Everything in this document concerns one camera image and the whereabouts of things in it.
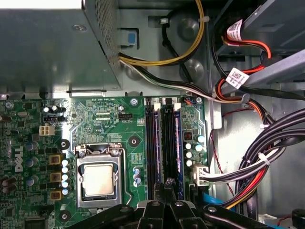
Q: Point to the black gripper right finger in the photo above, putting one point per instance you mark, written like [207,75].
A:
[183,214]

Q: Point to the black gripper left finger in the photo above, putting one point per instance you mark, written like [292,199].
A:
[150,214]

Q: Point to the metal socket cover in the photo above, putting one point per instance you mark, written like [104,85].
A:
[100,202]

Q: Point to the silver CPU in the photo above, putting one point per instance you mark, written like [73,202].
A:
[98,180]

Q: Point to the CPU socket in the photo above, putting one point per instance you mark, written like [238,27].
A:
[95,148]

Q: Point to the black open PC case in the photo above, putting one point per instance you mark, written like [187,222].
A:
[238,143]

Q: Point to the green motherboard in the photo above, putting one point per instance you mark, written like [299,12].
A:
[107,128]

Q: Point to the metal drive cage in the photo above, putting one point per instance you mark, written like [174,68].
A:
[274,71]

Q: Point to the grey power supply unit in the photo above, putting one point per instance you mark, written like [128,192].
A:
[47,47]

